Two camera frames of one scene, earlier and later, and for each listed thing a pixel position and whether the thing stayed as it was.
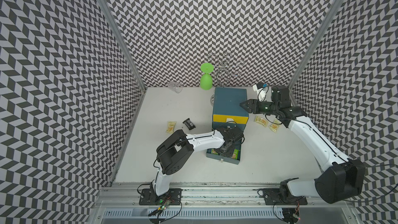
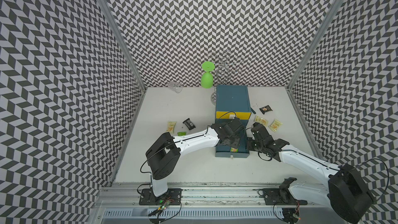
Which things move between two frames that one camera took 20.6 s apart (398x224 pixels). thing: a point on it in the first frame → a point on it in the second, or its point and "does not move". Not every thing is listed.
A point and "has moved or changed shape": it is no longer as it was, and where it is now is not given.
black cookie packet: [189, 124] does not move
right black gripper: [251, 102] → [249, 140]
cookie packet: [171, 125] does not move
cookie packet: [260, 121] does not move
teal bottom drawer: [224, 158] has moved or changed shape
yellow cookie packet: [273, 126] does not move
